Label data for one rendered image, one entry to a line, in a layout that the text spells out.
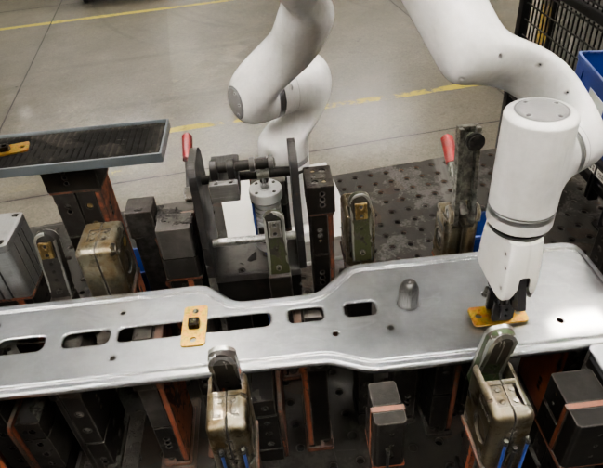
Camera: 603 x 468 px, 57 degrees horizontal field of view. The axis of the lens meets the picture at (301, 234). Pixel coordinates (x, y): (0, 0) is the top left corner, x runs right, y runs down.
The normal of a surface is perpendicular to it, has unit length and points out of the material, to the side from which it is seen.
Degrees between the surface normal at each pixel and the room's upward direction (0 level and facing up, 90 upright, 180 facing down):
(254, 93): 76
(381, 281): 0
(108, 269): 90
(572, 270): 0
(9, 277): 90
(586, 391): 0
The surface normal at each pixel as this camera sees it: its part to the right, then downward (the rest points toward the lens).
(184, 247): 0.08, 0.61
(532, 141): -0.47, 0.57
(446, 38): -0.70, 0.30
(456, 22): -0.37, 0.12
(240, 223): -0.05, -0.73
